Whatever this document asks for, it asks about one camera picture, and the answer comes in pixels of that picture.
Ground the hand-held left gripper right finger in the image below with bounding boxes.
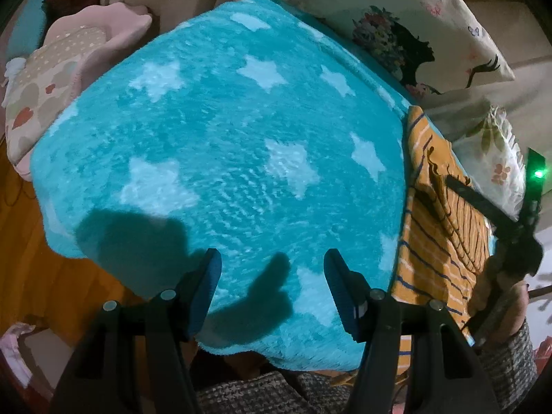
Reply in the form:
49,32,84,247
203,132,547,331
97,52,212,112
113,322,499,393
323,248,501,414

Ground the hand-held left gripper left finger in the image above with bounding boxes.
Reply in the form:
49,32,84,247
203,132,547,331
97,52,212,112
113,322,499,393
52,248,223,414

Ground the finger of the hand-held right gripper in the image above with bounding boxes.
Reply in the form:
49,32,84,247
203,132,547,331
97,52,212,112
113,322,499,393
445,174,520,236

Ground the orange striped shirt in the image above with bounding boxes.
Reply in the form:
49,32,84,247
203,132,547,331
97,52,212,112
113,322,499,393
388,105,493,376

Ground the person's right forearm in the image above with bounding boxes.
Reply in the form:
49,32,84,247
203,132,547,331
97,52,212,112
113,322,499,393
473,318,540,414

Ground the person's right hand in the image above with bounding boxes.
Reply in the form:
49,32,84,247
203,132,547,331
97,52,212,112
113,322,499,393
492,282,531,343

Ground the white floral frilled pillow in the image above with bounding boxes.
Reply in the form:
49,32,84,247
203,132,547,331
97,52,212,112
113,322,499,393
448,105,529,221

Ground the person's houndstooth coat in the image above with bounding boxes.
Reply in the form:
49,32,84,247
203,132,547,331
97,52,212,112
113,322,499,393
196,370,359,414

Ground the blue star-print blanket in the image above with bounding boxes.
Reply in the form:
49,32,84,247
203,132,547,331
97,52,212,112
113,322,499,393
30,0,492,372

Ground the cream silhouette-print pillow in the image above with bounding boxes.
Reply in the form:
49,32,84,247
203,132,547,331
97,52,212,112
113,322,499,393
279,0,516,96

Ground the beige heart-print cushion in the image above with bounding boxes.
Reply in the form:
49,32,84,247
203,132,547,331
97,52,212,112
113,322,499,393
2,26,109,178

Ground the pink plush cushion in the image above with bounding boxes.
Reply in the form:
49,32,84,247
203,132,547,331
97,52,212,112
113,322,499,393
43,2,154,96

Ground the teal pillow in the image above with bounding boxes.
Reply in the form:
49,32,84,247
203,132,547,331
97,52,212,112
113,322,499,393
8,0,59,55

